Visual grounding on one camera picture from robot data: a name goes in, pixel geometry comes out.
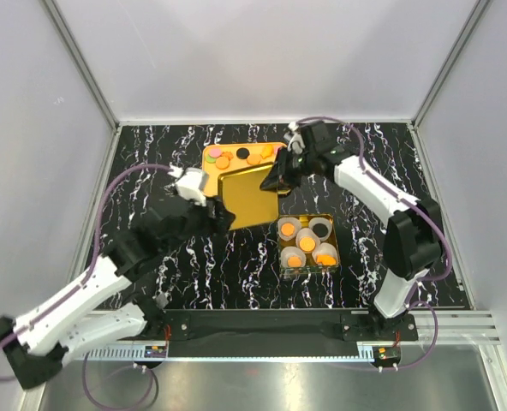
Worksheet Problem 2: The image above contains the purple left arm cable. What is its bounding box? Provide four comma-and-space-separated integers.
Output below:
0, 164, 184, 408

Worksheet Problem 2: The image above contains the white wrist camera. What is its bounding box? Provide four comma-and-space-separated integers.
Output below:
169, 166, 208, 207
284, 122, 305, 154

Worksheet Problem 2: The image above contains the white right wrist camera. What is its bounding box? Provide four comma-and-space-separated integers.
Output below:
284, 122, 305, 154

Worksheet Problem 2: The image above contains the white paper cup centre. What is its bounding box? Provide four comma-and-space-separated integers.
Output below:
295, 227, 320, 253

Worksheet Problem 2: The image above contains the gold square cookie tin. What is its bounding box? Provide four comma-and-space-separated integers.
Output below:
277, 214, 341, 278

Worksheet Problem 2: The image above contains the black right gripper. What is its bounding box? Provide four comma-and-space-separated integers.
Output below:
259, 146, 316, 193

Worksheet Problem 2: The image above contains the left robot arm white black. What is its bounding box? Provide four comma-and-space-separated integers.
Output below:
0, 198, 236, 390

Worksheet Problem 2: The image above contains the yellow star cookie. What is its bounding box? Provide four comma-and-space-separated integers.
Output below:
260, 145, 274, 158
316, 254, 337, 266

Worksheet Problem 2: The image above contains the black round cookie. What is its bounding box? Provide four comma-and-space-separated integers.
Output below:
312, 223, 329, 238
236, 147, 250, 159

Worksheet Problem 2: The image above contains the pink round cookie left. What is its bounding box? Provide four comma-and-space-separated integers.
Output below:
209, 147, 222, 158

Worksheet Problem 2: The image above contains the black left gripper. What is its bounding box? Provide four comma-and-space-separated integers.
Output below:
164, 193, 236, 256

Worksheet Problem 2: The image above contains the yellow plastic tray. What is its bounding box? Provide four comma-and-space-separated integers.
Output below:
202, 142, 286, 197

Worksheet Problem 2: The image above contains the white paper cup bottom-right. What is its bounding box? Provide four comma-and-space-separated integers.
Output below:
312, 242, 338, 265

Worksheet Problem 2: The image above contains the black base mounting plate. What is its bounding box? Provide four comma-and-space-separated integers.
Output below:
148, 309, 419, 343

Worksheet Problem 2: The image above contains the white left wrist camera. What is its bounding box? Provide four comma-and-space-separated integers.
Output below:
169, 166, 208, 207

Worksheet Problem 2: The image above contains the white paper cup top-left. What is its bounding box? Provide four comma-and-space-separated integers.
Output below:
277, 217, 301, 241

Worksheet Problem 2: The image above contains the right electronics board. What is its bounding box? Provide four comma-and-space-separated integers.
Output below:
378, 347, 400, 360

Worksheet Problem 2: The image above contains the orange scalloped cookie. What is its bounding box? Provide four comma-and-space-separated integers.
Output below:
280, 222, 295, 237

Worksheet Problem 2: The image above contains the left electronics board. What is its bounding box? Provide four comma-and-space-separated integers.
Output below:
144, 345, 167, 358

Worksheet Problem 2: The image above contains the white paper cup bottom-left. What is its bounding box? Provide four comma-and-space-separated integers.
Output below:
280, 247, 307, 268

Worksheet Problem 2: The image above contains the electronics board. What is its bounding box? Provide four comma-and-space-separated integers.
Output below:
378, 347, 400, 360
144, 345, 167, 358

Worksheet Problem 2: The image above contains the white paper cup top-right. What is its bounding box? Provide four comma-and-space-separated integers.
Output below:
308, 217, 332, 241

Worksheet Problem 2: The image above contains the gold tin lid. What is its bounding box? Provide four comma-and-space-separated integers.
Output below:
218, 164, 278, 231

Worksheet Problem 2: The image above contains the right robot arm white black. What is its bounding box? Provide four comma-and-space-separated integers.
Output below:
260, 117, 450, 340

